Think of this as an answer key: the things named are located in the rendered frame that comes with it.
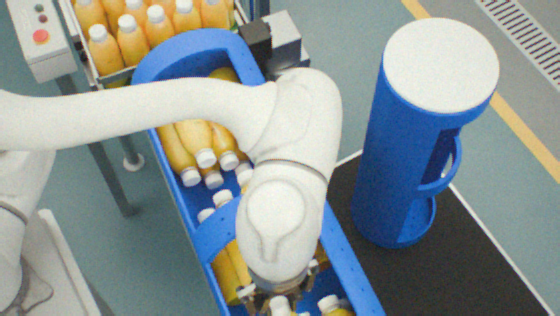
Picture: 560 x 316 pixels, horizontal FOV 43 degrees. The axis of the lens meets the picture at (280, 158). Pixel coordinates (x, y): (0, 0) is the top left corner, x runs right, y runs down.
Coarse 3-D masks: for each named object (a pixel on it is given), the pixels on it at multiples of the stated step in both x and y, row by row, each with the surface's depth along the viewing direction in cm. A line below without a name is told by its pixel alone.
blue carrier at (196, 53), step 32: (192, 32) 150; (224, 32) 154; (160, 64) 149; (192, 64) 160; (224, 64) 165; (256, 64) 157; (160, 160) 149; (192, 192) 158; (192, 224) 140; (224, 224) 132; (352, 256) 134; (320, 288) 150; (352, 288) 127
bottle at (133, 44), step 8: (136, 24) 170; (120, 32) 171; (128, 32) 169; (136, 32) 171; (120, 40) 172; (128, 40) 171; (136, 40) 171; (144, 40) 174; (120, 48) 174; (128, 48) 172; (136, 48) 173; (144, 48) 175; (128, 56) 175; (136, 56) 175; (128, 64) 179; (136, 64) 178
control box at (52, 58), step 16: (16, 0) 172; (32, 0) 172; (48, 0) 172; (16, 16) 169; (32, 16) 169; (48, 16) 169; (16, 32) 167; (32, 32) 167; (48, 32) 167; (32, 48) 165; (48, 48) 165; (64, 48) 165; (32, 64) 166; (48, 64) 168; (64, 64) 170; (48, 80) 172
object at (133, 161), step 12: (60, 0) 198; (72, 24) 194; (240, 24) 193; (84, 72) 196; (264, 72) 197; (96, 84) 184; (120, 144) 258; (132, 144) 261; (132, 156) 266; (132, 168) 273
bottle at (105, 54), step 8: (104, 40) 168; (112, 40) 171; (96, 48) 169; (104, 48) 169; (112, 48) 171; (96, 56) 171; (104, 56) 171; (112, 56) 172; (120, 56) 176; (96, 64) 175; (104, 64) 173; (112, 64) 174; (120, 64) 177; (104, 72) 176; (112, 72) 177; (120, 80) 181; (112, 88) 182
